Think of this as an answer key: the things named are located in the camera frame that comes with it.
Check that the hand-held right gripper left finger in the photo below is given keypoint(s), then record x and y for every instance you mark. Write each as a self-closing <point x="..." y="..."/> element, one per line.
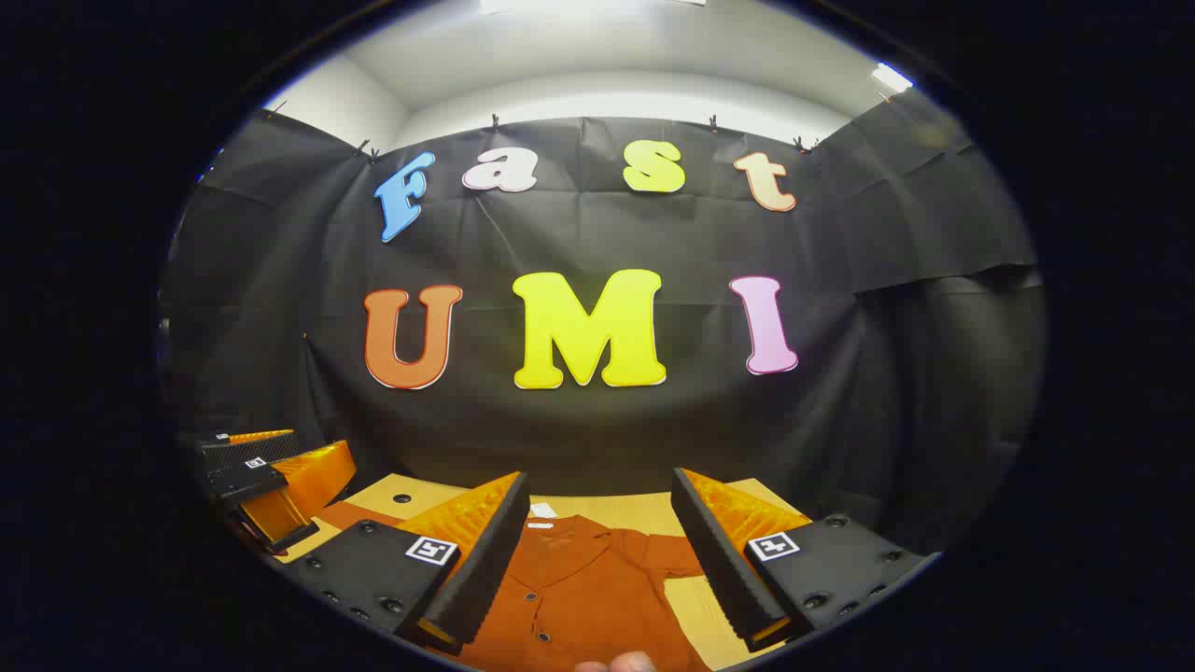
<point x="485" y="560"/>

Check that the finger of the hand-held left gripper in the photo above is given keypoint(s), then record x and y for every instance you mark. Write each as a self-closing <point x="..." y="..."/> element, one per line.
<point x="243" y="450"/>
<point x="245" y="479"/>

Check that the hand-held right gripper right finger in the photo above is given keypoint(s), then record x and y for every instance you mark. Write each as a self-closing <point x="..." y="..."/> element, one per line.
<point x="719" y="560"/>

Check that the orange knitted cardigan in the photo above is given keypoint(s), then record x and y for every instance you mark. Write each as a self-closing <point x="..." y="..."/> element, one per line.
<point x="588" y="597"/>

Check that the black backdrop cloth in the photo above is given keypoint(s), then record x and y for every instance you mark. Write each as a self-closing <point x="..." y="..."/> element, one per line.
<point x="653" y="233"/>

